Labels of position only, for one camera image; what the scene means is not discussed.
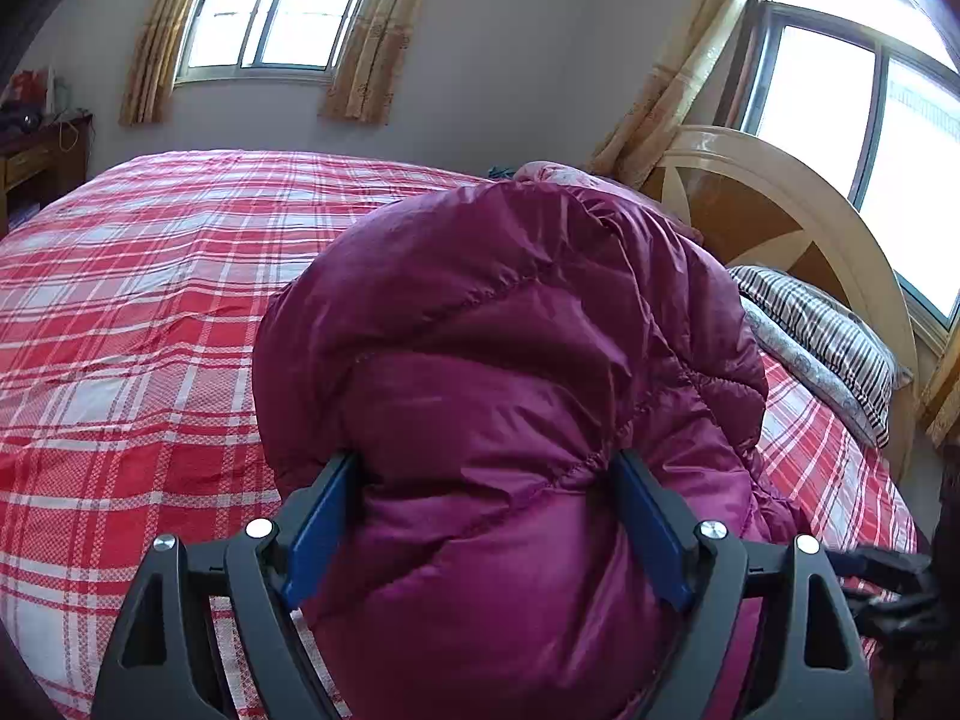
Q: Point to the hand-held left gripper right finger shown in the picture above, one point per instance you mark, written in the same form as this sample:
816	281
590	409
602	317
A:
652	532

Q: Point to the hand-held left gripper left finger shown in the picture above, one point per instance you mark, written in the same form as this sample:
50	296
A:
322	532

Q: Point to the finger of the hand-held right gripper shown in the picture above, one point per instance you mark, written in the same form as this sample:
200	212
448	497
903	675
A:
885	562
896	615

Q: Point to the purple quilted down jacket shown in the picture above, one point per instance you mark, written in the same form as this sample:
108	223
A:
487	352

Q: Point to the pale floral pillow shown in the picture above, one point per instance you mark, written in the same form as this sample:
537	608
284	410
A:
795	360

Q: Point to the striped pillow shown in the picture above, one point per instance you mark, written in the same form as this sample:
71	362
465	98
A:
832	330

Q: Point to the red plaid blanket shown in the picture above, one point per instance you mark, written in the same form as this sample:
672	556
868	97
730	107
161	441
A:
135	315

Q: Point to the wooden headboard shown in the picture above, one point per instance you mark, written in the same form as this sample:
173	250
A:
750	202

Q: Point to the pink floral quilt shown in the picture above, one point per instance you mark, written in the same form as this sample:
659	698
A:
555	172

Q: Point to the teal cloth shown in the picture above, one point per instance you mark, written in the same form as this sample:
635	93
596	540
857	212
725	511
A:
501	172

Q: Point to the long beige curtain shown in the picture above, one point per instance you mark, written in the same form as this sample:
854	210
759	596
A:
675	90

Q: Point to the large window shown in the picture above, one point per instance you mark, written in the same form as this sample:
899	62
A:
817	105

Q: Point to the wooden desk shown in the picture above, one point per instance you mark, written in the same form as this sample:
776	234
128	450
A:
45	165

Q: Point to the beige patterned curtain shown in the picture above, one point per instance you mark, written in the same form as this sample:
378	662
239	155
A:
157	52
375	52

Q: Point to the small window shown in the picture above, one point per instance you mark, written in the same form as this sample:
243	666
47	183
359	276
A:
300	7

